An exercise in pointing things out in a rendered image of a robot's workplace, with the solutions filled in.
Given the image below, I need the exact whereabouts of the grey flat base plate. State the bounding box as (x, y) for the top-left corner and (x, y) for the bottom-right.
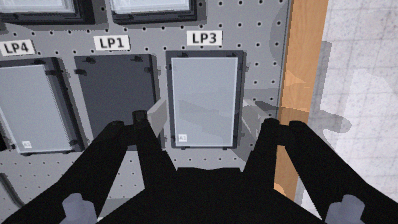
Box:
(0, 0), (291, 205)

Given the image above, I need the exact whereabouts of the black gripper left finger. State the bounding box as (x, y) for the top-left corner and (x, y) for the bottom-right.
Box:
(1, 99), (192, 224)

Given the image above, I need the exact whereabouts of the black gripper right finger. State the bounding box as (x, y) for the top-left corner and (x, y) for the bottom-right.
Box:
(232, 99), (398, 224)

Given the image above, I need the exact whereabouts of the white button panel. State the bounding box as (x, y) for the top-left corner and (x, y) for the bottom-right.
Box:
(0, 173), (131, 221)

